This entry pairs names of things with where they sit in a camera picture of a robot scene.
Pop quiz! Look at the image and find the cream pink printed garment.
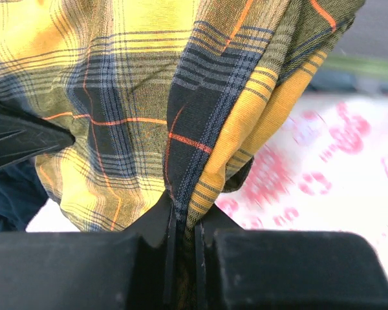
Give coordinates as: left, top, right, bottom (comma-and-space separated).
25, 93, 388, 291

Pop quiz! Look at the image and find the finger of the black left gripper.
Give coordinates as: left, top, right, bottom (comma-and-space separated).
0, 103, 75, 170

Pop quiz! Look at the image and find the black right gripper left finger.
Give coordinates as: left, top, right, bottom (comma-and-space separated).
0, 194, 176, 309

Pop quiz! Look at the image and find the yellow plaid shirt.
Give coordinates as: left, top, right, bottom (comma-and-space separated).
0, 0, 366, 233

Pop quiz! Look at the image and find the navy blue garment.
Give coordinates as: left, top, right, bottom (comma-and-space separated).
0, 160, 49, 233

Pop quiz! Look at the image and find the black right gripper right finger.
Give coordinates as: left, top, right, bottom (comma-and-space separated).
195, 206, 388, 309

